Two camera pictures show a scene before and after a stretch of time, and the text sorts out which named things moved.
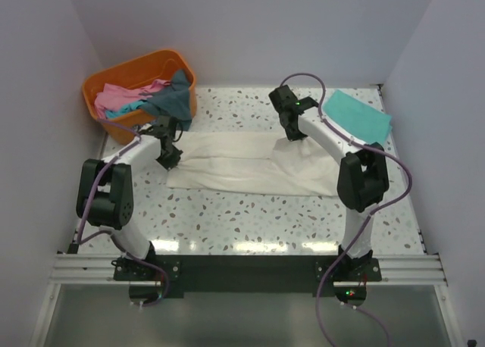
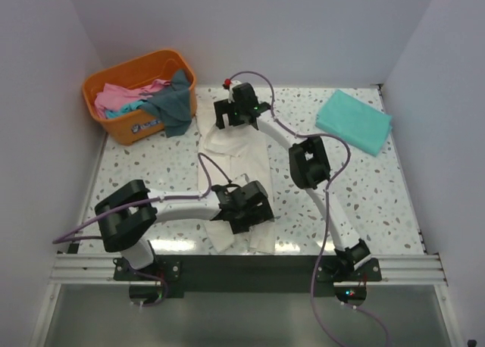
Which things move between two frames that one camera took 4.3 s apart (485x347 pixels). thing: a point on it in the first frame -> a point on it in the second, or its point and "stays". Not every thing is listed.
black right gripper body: [293, 135] -> [239, 110]
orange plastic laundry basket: [157, 65] stays
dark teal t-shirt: [173, 100] stays
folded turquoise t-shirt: [358, 120] stays
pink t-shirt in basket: [111, 96] stays
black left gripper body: [168, 160] -> [253, 216]
